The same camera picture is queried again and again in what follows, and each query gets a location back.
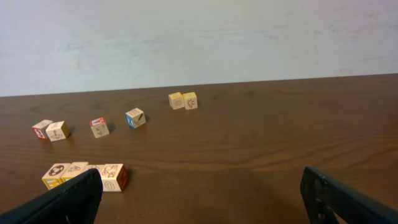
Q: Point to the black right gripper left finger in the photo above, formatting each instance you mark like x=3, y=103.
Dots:
x=75, y=201

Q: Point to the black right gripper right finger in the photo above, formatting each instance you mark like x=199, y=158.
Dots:
x=325, y=198

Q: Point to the yellow-edged wooden block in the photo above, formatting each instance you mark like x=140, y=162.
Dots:
x=75, y=169

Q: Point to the soccer ball block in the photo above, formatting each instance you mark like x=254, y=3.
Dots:
x=53, y=177

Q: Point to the wooden 8 block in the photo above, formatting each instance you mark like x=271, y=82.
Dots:
x=114, y=177

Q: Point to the blue J block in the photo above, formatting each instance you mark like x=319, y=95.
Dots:
x=58, y=131

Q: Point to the red A block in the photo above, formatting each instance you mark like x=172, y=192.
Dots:
x=99, y=127

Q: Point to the red 3 block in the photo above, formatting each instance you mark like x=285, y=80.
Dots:
x=40, y=128

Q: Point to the blue X block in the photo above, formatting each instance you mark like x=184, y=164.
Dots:
x=135, y=118

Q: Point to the yellow block left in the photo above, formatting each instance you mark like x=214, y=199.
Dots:
x=176, y=101

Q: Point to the yellow block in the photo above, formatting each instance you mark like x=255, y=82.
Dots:
x=190, y=100
x=176, y=101

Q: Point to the yellow block right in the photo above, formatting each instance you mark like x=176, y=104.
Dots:
x=190, y=100

